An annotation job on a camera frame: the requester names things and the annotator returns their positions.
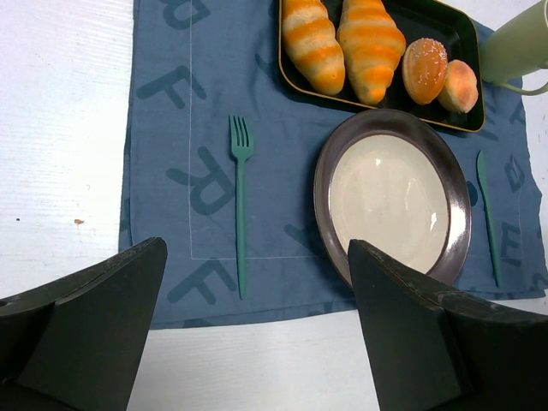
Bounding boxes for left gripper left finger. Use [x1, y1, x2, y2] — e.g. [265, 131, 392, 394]
[1, 237, 168, 410]

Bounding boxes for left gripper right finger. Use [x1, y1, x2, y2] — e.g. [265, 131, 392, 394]
[348, 240, 547, 410]

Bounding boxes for orange striped croissant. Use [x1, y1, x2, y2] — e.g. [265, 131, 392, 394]
[337, 0, 406, 105]

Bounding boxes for dark rimmed white plate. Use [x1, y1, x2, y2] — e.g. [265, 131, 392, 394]
[313, 109, 472, 285]

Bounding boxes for teal plastic knife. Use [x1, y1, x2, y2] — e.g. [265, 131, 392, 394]
[476, 151, 503, 288]

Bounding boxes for blue letter-print placemat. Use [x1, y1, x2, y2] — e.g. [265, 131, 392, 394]
[119, 1, 547, 329]

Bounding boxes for pale round bun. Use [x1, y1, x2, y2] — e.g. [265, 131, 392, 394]
[438, 59, 479, 113]

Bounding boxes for teal plastic fork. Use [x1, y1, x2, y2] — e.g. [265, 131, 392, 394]
[229, 116, 254, 300]

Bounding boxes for orange sugared bun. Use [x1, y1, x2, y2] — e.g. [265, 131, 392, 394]
[402, 38, 449, 105]

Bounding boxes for light green mug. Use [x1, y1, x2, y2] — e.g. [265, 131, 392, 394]
[479, 1, 547, 96]

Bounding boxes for black rectangular tray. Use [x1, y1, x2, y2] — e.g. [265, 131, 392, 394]
[276, 0, 485, 133]

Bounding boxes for pale striped croissant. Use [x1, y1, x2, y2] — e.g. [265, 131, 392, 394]
[282, 0, 346, 96]

